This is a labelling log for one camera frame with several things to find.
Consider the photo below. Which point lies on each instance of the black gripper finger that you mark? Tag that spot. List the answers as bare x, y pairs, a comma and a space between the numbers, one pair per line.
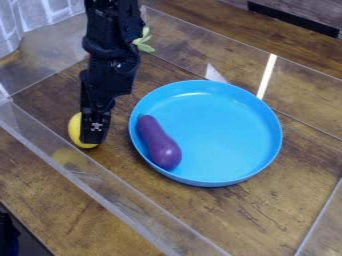
85, 99
94, 126

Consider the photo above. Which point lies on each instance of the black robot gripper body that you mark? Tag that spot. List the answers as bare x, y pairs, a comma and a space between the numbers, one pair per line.
109, 76

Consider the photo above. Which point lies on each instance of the yellow toy lemon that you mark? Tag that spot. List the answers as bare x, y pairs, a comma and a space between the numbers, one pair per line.
74, 132

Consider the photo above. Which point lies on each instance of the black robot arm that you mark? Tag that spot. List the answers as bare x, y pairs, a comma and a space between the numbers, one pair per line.
114, 26

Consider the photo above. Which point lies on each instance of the blue round plastic tray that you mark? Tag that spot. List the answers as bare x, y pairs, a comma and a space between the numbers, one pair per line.
227, 129

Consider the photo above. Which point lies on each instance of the orange toy carrot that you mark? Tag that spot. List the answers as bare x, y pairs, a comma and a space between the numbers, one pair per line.
142, 42

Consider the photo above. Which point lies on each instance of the purple toy eggplant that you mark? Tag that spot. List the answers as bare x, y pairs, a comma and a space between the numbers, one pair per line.
164, 150

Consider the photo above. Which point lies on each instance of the white grid curtain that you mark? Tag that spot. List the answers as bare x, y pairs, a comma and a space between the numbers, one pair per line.
26, 15

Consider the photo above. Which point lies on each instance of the clear acrylic enclosure wall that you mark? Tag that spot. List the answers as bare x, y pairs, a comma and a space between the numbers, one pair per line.
98, 202

